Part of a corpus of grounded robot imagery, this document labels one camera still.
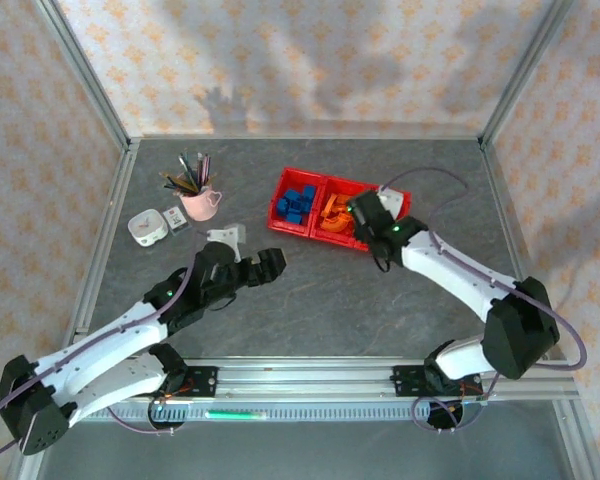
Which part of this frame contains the pink mug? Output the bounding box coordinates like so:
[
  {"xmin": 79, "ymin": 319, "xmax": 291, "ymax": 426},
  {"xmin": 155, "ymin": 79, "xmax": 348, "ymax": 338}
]
[{"xmin": 179, "ymin": 185, "xmax": 225, "ymax": 222}]

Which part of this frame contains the white square bowl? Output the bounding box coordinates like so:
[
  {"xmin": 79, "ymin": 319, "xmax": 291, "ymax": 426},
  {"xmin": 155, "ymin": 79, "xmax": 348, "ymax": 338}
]
[{"xmin": 127, "ymin": 209, "xmax": 169, "ymax": 248}]

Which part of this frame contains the bunch of coloured pencils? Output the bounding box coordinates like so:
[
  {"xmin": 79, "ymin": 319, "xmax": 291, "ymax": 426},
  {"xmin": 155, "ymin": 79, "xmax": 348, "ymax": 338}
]
[{"xmin": 159, "ymin": 151, "xmax": 219, "ymax": 196}]

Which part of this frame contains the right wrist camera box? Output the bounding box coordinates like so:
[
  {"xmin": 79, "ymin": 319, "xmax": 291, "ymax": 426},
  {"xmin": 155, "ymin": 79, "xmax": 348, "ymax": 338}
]
[{"xmin": 377, "ymin": 185, "xmax": 412, "ymax": 220}]

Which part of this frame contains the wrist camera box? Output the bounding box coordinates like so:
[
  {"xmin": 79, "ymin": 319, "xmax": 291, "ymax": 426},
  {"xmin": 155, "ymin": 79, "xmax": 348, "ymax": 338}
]
[
  {"xmin": 377, "ymin": 185, "xmax": 412, "ymax": 220},
  {"xmin": 204, "ymin": 224, "xmax": 246, "ymax": 264}
]

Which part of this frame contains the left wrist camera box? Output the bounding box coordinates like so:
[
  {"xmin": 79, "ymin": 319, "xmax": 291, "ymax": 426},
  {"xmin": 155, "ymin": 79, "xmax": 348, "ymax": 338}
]
[{"xmin": 204, "ymin": 224, "xmax": 246, "ymax": 264}]

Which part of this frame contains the white switch in clear pack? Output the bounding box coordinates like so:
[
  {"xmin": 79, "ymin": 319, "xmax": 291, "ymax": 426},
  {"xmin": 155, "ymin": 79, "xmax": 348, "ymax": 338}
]
[{"xmin": 160, "ymin": 205, "xmax": 194, "ymax": 237}]

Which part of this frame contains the aluminium rear rail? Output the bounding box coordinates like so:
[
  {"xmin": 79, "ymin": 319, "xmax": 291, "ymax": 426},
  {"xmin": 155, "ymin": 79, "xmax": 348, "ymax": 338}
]
[{"xmin": 129, "ymin": 132, "xmax": 484, "ymax": 144}]

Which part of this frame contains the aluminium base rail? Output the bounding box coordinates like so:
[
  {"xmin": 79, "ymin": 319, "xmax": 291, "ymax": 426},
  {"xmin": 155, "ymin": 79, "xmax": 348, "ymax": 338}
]
[{"xmin": 144, "ymin": 358, "xmax": 579, "ymax": 401}]

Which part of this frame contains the aluminium side rail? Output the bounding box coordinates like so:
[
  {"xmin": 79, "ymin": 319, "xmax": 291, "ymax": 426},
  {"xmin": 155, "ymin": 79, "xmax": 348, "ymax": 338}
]
[
  {"xmin": 62, "ymin": 142, "xmax": 139, "ymax": 351},
  {"xmin": 479, "ymin": 142, "xmax": 566, "ymax": 361}
]

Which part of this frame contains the slotted grey cable duct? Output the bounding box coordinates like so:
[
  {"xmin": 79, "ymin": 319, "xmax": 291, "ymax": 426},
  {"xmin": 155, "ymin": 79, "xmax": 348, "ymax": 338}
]
[{"xmin": 79, "ymin": 402, "xmax": 486, "ymax": 424}]

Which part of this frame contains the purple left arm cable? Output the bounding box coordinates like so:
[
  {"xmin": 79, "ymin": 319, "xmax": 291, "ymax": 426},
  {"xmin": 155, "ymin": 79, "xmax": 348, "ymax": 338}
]
[{"xmin": 0, "ymin": 267, "xmax": 196, "ymax": 461}]

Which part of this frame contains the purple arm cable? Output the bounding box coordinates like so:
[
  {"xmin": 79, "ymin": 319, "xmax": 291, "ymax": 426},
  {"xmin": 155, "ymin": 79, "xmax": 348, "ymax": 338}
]
[
  {"xmin": 379, "ymin": 167, "xmax": 589, "ymax": 432},
  {"xmin": 0, "ymin": 267, "xmax": 196, "ymax": 461}
]

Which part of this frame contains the aluminium frame post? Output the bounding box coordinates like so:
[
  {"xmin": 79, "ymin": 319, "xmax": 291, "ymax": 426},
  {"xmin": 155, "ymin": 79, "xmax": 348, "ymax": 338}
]
[
  {"xmin": 32, "ymin": 0, "xmax": 131, "ymax": 151},
  {"xmin": 479, "ymin": 0, "xmax": 576, "ymax": 149}
]

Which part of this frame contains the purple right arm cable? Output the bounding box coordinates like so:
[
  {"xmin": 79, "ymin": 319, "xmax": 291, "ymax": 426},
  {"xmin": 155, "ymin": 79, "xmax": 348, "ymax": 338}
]
[{"xmin": 379, "ymin": 167, "xmax": 589, "ymax": 432}]

